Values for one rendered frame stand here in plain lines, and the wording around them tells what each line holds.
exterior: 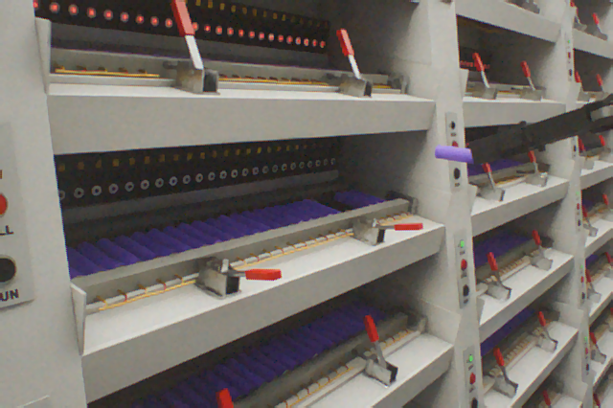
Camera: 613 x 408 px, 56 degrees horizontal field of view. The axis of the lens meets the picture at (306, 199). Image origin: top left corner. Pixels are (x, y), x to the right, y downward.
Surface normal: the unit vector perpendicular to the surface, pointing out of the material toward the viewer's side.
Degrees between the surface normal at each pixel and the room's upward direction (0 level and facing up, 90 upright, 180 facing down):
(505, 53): 90
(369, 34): 90
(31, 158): 90
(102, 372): 108
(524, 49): 90
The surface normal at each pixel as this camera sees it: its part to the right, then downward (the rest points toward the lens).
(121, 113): 0.77, 0.29
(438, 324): -0.63, 0.12
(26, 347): 0.77, -0.02
